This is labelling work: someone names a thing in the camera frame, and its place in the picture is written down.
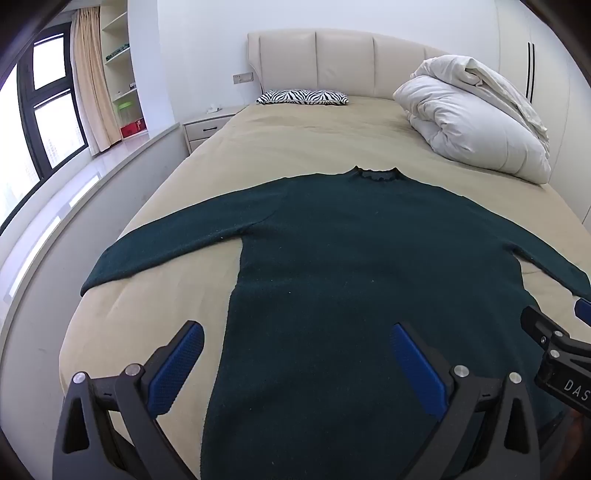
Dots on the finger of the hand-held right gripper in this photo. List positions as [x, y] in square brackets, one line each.
[538, 325]
[584, 308]

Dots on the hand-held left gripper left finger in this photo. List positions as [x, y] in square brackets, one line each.
[178, 364]

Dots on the beige curtain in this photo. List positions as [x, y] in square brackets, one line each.
[94, 83]

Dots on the cream padded headboard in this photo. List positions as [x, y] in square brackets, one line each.
[341, 60]

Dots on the white nightstand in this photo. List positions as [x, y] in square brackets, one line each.
[205, 129]

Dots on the dark green sweater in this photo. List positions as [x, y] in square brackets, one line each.
[346, 254]

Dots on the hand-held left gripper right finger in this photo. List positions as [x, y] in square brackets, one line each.
[418, 369]

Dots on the black framed window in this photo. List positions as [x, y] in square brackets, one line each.
[51, 115]

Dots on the white window ledge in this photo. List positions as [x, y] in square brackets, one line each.
[69, 198]

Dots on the green container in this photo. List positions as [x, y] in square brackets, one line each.
[127, 107]

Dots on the wall switch panel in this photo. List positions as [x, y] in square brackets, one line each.
[243, 78]

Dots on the zebra print pillow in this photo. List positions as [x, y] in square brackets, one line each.
[302, 97]

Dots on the red box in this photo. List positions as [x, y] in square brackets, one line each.
[131, 129]

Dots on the white folded duvet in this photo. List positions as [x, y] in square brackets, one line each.
[471, 120]

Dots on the white wardrobe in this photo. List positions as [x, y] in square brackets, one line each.
[549, 69]

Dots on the green books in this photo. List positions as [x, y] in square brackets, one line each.
[117, 51]

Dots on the bed with beige sheet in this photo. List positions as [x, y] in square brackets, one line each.
[286, 138]

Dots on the white wall shelf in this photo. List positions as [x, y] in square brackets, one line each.
[121, 64]

